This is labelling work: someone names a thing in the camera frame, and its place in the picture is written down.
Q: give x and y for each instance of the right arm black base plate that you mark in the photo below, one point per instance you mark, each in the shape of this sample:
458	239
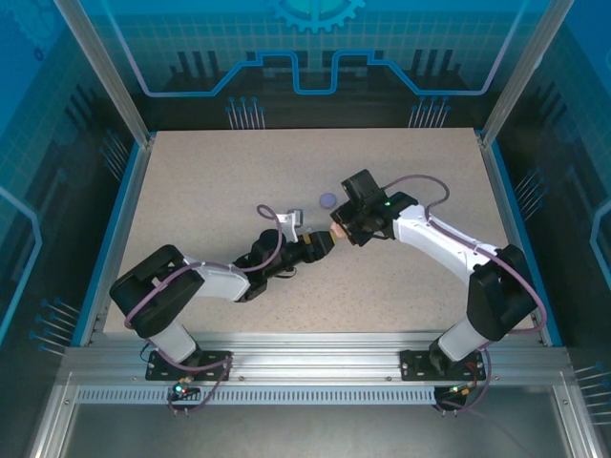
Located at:
413	367

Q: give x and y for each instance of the aluminium frame post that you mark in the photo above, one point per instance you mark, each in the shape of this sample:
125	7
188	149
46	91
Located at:
102	71
525	71

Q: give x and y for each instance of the small LED connector board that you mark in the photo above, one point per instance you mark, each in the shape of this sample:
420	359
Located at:
459	389
181	389

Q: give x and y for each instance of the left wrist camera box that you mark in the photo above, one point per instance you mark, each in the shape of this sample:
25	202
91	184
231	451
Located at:
288	224

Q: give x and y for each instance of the aluminium table side rail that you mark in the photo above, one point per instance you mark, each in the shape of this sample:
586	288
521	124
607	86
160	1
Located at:
498	191
135	191

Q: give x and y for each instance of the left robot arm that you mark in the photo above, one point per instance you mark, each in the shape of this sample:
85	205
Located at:
143	305

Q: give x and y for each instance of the pink charging case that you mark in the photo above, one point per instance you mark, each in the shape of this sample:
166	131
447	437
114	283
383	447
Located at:
339	231

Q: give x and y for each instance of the purple charging case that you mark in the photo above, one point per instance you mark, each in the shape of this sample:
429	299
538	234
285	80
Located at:
328	199

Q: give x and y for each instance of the aluminium frame rail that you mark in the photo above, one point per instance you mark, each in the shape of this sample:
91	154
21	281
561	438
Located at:
310	353

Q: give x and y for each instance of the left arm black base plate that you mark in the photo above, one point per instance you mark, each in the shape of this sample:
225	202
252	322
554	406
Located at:
155	372

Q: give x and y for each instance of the blue table edge strip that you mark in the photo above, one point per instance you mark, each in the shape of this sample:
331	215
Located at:
125	191
510	191

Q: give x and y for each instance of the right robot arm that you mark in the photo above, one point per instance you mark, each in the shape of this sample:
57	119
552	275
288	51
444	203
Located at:
420	238

